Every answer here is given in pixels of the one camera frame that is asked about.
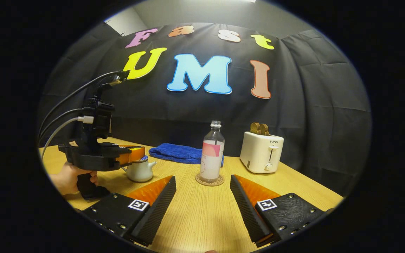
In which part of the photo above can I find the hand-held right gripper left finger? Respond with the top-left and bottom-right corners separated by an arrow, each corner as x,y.
76,175 -> 177,247

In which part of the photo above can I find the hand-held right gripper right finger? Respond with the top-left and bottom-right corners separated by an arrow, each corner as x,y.
230,174 -> 335,248

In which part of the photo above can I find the white teacup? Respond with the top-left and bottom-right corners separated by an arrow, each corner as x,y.
122,160 -> 157,183

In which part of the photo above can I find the round cork coaster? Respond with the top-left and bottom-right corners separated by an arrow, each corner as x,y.
195,173 -> 225,187

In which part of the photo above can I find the clear plastic water bottle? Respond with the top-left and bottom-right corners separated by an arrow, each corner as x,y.
199,121 -> 225,182

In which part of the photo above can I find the blue towel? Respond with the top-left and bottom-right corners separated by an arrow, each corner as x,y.
149,143 -> 225,167

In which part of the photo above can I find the white toaster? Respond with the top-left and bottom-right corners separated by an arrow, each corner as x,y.
239,131 -> 284,174

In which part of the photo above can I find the black backdrop cloth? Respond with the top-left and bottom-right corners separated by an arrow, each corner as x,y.
37,23 -> 372,197

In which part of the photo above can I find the white cable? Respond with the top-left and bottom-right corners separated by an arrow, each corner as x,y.
41,116 -> 94,158

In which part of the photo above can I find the black cable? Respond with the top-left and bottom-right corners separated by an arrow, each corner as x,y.
40,108 -> 85,139
38,71 -> 124,141

